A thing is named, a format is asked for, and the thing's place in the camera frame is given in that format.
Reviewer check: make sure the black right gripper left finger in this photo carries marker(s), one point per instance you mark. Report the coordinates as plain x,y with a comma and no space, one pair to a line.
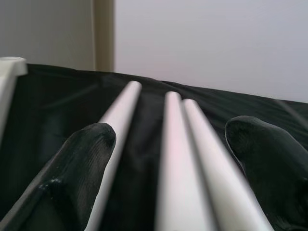
60,183

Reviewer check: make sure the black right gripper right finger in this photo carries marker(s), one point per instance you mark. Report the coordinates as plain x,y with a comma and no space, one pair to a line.
276,173

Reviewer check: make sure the white plastic table leg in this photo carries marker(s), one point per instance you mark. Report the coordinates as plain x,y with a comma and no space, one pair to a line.
120,125
217,168
178,156

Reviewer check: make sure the white plastic table top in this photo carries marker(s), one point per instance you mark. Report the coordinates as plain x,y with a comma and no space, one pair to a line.
12,67

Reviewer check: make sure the beige door frame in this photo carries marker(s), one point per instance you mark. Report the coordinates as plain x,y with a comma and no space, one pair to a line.
103,36

